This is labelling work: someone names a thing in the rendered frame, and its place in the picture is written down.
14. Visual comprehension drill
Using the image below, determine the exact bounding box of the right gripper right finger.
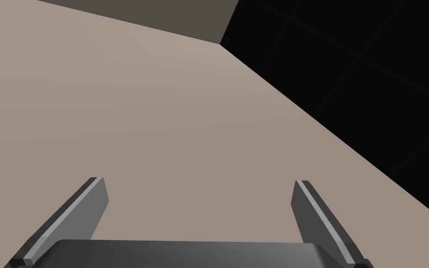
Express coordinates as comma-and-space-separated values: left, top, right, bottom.
290, 180, 375, 268

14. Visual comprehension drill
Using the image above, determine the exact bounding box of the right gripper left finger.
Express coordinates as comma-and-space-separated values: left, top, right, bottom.
4, 176, 109, 268

